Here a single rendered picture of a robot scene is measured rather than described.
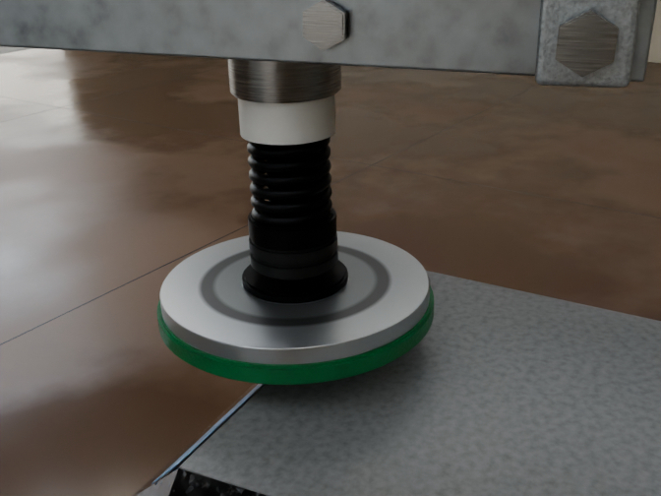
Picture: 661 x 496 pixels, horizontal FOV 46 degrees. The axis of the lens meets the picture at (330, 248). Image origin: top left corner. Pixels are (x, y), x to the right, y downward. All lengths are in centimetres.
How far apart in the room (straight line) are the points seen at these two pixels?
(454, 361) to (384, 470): 14
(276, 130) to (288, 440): 21
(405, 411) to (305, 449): 8
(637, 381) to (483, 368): 11
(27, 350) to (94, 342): 19
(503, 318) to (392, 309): 15
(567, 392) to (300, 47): 31
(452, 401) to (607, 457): 11
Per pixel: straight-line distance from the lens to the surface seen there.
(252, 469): 53
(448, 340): 66
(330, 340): 54
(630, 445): 57
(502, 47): 48
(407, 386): 60
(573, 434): 57
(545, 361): 64
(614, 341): 68
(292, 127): 55
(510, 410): 58
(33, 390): 230
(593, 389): 62
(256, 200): 59
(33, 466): 202
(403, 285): 61
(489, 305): 71
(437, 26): 48
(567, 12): 45
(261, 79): 54
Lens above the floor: 118
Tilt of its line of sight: 24 degrees down
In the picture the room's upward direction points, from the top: 2 degrees counter-clockwise
